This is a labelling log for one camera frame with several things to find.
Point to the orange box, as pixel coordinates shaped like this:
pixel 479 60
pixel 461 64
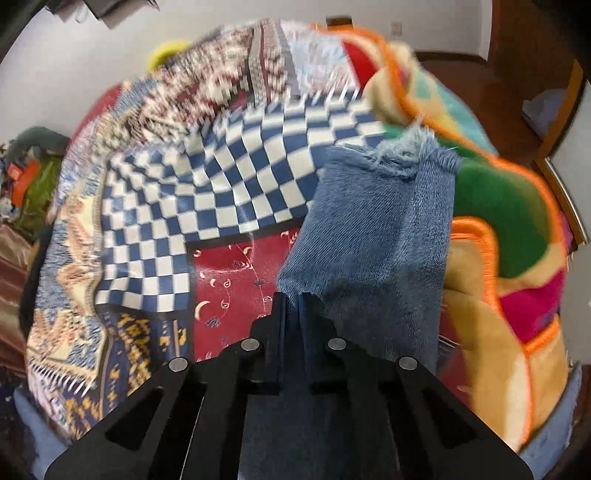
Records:
pixel 22 177

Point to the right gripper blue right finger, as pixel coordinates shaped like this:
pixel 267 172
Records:
pixel 321 364

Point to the green storage basket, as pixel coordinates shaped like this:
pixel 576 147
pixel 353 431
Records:
pixel 37 199

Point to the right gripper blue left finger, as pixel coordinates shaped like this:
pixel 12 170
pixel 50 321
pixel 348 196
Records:
pixel 274 325

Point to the grey plush pillow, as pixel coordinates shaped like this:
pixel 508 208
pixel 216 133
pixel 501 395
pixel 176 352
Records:
pixel 37 136

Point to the blue denim jeans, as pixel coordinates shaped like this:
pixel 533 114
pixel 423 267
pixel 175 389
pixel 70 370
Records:
pixel 371 256

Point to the yellow foam headboard rail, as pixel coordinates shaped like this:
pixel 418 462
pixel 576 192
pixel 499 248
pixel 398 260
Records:
pixel 162 53

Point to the colourful fleece blanket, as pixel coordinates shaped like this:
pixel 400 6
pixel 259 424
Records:
pixel 501 345

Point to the patchwork patterned quilt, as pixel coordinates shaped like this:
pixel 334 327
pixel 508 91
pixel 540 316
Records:
pixel 214 142

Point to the striped red gold curtain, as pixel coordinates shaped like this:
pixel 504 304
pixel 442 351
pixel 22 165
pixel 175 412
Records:
pixel 14 256

